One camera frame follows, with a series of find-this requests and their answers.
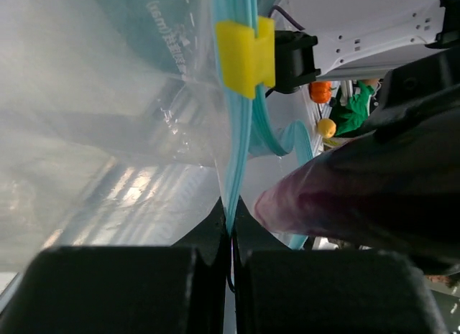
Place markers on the clear zip top bag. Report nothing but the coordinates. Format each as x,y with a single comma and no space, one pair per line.
117,130

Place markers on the yellow lemon toy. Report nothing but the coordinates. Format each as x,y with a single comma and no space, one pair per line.
326,128

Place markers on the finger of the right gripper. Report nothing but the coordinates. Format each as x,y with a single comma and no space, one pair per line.
418,121

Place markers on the orange pumpkin toy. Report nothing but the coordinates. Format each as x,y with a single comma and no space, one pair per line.
320,91

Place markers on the yellow zipper slider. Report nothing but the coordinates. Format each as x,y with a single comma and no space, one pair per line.
246,56

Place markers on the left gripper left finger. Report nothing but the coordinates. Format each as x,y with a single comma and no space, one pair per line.
126,289

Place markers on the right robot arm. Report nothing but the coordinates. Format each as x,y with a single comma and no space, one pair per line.
434,23

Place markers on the green cloth item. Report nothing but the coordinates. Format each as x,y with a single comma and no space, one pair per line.
349,113

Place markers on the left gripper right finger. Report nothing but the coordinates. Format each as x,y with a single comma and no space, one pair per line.
280,290

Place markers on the purple eggplant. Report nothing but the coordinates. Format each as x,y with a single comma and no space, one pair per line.
333,195

